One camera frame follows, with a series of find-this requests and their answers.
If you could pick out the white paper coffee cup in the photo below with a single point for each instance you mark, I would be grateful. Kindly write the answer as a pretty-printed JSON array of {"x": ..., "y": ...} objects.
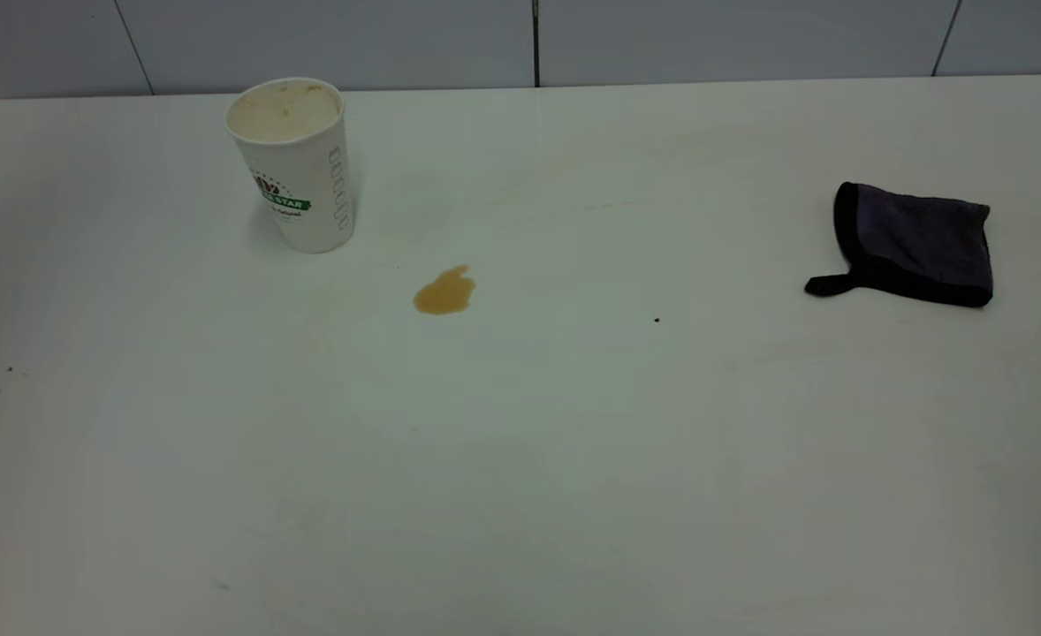
[{"x": 295, "y": 168}]

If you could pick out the purple cloth with black trim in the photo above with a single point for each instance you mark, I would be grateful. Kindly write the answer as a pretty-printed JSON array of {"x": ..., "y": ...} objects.
[{"x": 923, "y": 243}]

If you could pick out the brown coffee spill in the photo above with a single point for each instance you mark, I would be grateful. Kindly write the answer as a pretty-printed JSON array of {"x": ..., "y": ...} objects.
[{"x": 444, "y": 292}]

